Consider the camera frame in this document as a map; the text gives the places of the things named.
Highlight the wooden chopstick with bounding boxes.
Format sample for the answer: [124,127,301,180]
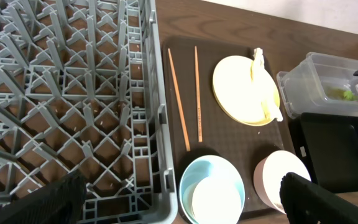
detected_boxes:
[194,46,203,142]
[168,49,191,152]

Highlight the pink bowl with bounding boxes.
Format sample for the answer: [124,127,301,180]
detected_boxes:
[253,150,311,214]

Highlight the yellow round plate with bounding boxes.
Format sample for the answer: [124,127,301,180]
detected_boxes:
[213,55,280,126]

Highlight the light blue bowl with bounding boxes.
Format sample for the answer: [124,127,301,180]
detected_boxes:
[179,155,245,223]

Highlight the clear plastic bin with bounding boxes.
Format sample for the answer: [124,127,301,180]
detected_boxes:
[277,52,358,119]

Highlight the dark brown serving tray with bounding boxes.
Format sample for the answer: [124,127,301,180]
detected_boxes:
[162,36,293,222]

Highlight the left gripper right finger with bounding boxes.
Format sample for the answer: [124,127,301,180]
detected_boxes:
[280,172,358,224]

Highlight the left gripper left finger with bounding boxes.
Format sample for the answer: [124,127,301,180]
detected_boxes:
[0,170,86,224]

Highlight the white paper cup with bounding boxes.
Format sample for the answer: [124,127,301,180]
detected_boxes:
[191,177,242,224]

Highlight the black waste tray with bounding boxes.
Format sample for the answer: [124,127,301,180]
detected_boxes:
[288,113,358,194]

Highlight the green food scrap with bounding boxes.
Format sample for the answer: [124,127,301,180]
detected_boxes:
[325,88,358,101]

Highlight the grey plastic dish rack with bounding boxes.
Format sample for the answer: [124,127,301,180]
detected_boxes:
[0,0,178,223]

